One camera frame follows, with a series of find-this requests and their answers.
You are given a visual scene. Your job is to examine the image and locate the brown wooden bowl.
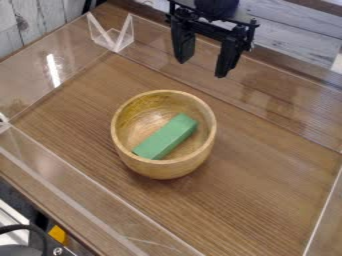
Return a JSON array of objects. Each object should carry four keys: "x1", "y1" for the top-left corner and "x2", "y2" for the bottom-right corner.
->
[{"x1": 111, "y1": 90, "x2": 218, "y2": 180}]

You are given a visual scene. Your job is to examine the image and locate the clear acrylic corner bracket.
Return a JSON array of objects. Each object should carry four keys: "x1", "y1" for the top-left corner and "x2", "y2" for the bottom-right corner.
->
[{"x1": 85, "y1": 12, "x2": 135, "y2": 53}]

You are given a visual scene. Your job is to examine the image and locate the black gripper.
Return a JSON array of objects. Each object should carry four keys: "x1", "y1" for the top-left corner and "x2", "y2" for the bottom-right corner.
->
[{"x1": 167, "y1": 0, "x2": 260, "y2": 78}]

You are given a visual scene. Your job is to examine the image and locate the green rectangular block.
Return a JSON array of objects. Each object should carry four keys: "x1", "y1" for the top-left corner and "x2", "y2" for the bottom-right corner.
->
[{"x1": 132, "y1": 113, "x2": 198, "y2": 160}]

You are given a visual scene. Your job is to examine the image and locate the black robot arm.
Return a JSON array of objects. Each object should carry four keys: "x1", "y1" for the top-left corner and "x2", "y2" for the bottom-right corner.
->
[{"x1": 167, "y1": 0, "x2": 260, "y2": 78}]

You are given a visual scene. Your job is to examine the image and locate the yellow and black device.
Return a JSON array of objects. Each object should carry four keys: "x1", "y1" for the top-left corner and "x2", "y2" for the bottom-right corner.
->
[{"x1": 31, "y1": 219, "x2": 95, "y2": 256}]

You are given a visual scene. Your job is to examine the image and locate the black cable bottom left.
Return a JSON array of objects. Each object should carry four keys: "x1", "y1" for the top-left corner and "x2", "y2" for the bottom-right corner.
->
[{"x1": 0, "y1": 223, "x2": 49, "y2": 256}]

